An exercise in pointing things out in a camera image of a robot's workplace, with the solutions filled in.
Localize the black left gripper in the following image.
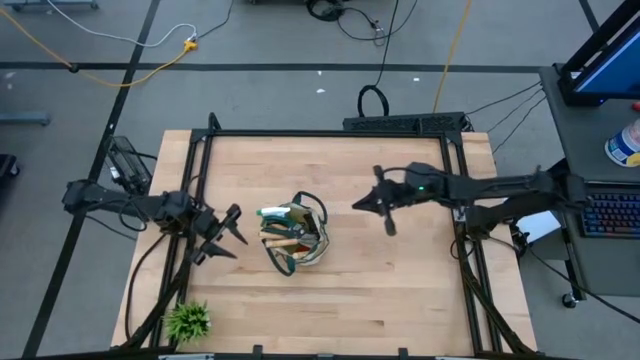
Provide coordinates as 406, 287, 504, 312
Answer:
188, 203, 249, 267

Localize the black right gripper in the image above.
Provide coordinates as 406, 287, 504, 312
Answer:
351, 163, 442, 238

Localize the green spray bottle white trigger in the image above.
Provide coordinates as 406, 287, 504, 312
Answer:
255, 205, 293, 222

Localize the cream green gardening bag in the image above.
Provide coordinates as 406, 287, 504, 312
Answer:
256, 190, 332, 278

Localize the black perforated box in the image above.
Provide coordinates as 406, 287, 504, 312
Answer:
342, 111, 469, 136

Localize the green plant white pot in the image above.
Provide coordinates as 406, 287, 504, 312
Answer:
161, 299, 214, 347

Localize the black mesh box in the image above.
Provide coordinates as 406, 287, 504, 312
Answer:
103, 135, 153, 194

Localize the white paper sheet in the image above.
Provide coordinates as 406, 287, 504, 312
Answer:
514, 209, 562, 244

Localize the grey side desk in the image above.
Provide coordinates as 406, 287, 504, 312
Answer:
539, 63, 640, 297

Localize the backlit black keyboard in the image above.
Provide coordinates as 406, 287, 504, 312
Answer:
579, 191, 640, 239

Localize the white blue tub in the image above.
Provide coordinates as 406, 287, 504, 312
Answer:
604, 118, 640, 169

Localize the computer monitor black stand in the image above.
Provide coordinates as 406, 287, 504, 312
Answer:
556, 0, 640, 109

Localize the black looped cable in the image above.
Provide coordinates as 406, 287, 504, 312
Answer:
356, 0, 402, 119

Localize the yellow hanging cable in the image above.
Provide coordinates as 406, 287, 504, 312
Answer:
431, 0, 474, 114

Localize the black coiled floor cable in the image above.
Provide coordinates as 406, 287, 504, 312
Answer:
305, 0, 387, 47

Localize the yellow floor cable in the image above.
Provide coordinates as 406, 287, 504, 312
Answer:
0, 6, 199, 89

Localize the white floor cable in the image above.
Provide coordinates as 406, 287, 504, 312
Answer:
44, 0, 199, 49

